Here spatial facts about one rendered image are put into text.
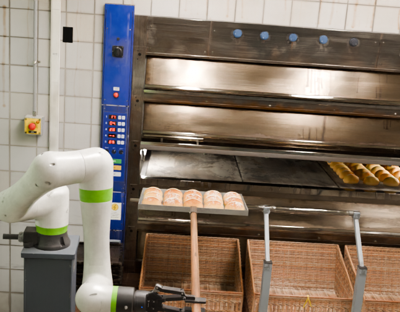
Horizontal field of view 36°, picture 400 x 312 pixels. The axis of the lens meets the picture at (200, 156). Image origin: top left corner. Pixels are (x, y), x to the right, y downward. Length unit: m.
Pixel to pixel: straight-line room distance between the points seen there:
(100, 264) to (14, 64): 1.69
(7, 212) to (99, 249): 0.39
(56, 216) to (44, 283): 0.27
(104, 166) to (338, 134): 1.84
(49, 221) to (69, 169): 0.47
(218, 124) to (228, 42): 0.46
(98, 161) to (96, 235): 0.26
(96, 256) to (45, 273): 0.39
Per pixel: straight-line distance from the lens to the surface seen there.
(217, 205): 3.06
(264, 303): 3.20
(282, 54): 3.49
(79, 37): 3.48
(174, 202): 3.05
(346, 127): 3.62
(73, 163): 2.04
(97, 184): 2.08
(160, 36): 3.45
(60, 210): 2.44
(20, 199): 2.23
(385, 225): 3.83
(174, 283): 3.64
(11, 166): 3.68
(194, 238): 2.63
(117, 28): 3.42
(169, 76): 3.44
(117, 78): 3.44
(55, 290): 2.53
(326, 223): 3.72
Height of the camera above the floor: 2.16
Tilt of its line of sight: 14 degrees down
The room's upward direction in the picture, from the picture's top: 4 degrees clockwise
